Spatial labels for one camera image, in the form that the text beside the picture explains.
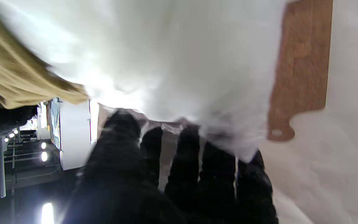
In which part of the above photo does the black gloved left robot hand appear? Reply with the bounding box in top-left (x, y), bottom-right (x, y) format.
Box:
top-left (62, 110), bottom-right (279, 224)

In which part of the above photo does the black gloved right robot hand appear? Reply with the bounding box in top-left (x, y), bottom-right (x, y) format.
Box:
top-left (0, 79), bottom-right (38, 139)

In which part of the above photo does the brown wooden cutting board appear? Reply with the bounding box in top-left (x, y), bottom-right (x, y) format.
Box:
top-left (267, 0), bottom-right (334, 142)

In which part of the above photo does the white pillow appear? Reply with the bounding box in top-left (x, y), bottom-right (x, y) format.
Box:
top-left (0, 0), bottom-right (297, 164)

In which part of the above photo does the white display partition panel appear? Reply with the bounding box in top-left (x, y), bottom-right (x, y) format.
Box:
top-left (50, 98), bottom-right (100, 171)

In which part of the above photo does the brown pillowcase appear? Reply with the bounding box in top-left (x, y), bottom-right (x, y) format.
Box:
top-left (0, 2), bottom-right (89, 109)

